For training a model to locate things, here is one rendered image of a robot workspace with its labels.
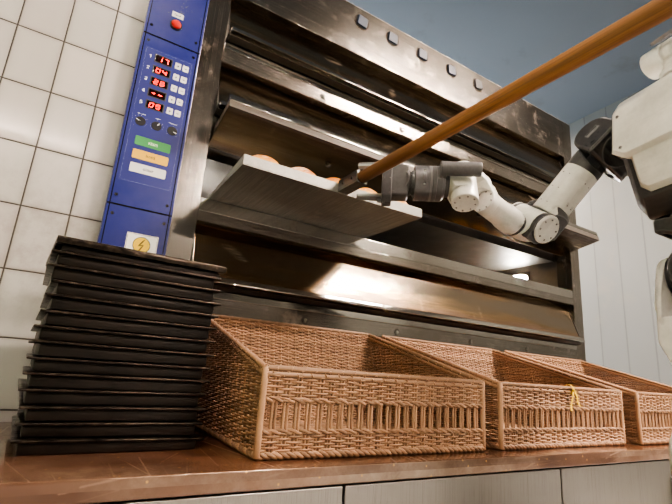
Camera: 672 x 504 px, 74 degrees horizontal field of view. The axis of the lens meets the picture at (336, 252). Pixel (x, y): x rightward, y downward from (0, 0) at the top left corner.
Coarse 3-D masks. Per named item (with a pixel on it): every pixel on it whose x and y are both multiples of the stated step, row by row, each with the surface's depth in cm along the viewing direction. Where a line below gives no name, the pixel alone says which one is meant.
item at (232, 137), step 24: (240, 120) 126; (264, 120) 126; (216, 144) 135; (240, 144) 135; (264, 144) 135; (288, 144) 136; (312, 144) 136; (336, 144) 137; (312, 168) 148; (336, 168) 148; (456, 216) 181; (576, 240) 207
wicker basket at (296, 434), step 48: (240, 336) 121; (288, 336) 128; (336, 336) 137; (240, 384) 84; (288, 384) 78; (336, 384) 83; (384, 384) 89; (432, 384) 94; (480, 384) 102; (240, 432) 81; (288, 432) 76; (336, 432) 81; (384, 432) 86; (432, 432) 92; (480, 432) 100
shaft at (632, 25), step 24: (624, 24) 58; (648, 24) 56; (576, 48) 63; (600, 48) 61; (552, 72) 66; (504, 96) 73; (456, 120) 82; (408, 144) 94; (432, 144) 89; (384, 168) 101
